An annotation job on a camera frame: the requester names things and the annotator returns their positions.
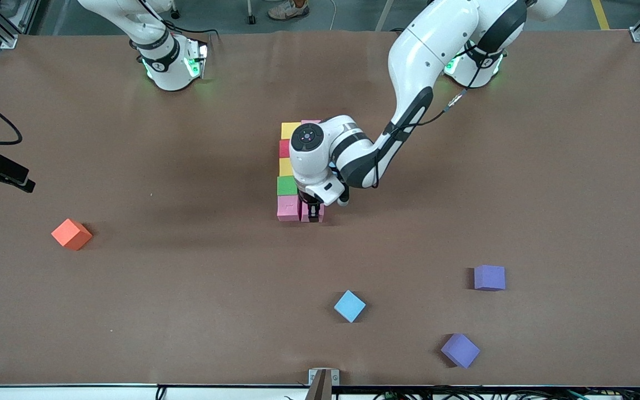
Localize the pink foam block with slit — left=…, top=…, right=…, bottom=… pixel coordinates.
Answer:
left=277, top=194, right=302, bottom=222

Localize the purple foam block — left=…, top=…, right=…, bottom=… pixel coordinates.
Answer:
left=441, top=333, right=481, bottom=369
left=474, top=264, right=506, bottom=292

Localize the orange foam block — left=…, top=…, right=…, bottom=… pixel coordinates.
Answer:
left=51, top=218, right=93, bottom=251

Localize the blue foam block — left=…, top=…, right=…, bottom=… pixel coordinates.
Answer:
left=334, top=289, right=367, bottom=323

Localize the brown table mat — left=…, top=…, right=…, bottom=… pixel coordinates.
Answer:
left=0, top=29, right=640, bottom=388

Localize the grey metal stand leg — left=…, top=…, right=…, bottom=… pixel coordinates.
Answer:
left=374, top=0, right=396, bottom=32

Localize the grey sneaker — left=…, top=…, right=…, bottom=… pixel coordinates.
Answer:
left=269, top=0, right=311, bottom=21

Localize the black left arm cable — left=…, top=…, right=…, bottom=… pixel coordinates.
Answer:
left=376, top=33, right=512, bottom=189

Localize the metal bracket at table edge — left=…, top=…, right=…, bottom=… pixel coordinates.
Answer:
left=308, top=368, right=341, bottom=400

